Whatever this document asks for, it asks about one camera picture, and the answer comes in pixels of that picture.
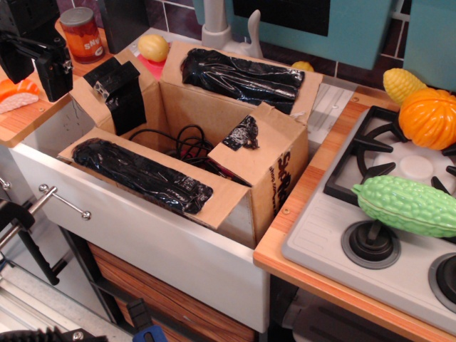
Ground yellow lemon toy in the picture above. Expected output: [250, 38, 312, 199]
[138, 34, 170, 63]

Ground red soup can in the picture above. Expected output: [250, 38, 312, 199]
[60, 7, 105, 64]

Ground salmon sushi toy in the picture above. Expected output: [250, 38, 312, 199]
[1, 79, 40, 114]

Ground green bitter gourd toy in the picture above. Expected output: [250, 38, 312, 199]
[351, 175, 455, 238]

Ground grey toy faucet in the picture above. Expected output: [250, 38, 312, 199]
[202, 0, 263, 58]

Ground pink plate under lemon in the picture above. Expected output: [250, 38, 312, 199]
[138, 54, 165, 80]

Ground blue black clamp handle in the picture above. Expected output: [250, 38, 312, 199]
[127, 299, 162, 341]

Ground orange pumpkin toy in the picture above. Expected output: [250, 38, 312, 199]
[398, 88, 455, 150]

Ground right black stove knob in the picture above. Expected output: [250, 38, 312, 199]
[428, 253, 455, 313]

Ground black cables inside box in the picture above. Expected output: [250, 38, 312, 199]
[128, 123, 247, 185]

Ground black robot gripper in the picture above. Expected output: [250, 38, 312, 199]
[1, 1, 73, 103]

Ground left black stove knob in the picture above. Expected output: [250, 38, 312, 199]
[341, 220, 401, 270]

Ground white toy sink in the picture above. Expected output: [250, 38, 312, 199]
[9, 27, 357, 334]

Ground silver drawer handle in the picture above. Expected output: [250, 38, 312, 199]
[38, 184, 92, 221]

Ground grey toy stove top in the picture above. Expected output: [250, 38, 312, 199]
[281, 106, 455, 333]

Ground small yellow toy behind box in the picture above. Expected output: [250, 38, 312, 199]
[291, 61, 314, 72]

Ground yellow corn toy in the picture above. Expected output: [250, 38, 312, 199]
[383, 68, 427, 105]

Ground black stove knob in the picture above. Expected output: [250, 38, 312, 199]
[341, 220, 401, 270]
[428, 253, 455, 313]

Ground black metal clamp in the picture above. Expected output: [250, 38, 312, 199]
[1, 185, 68, 285]

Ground cardboard box with black tape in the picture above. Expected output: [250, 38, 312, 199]
[59, 42, 322, 248]

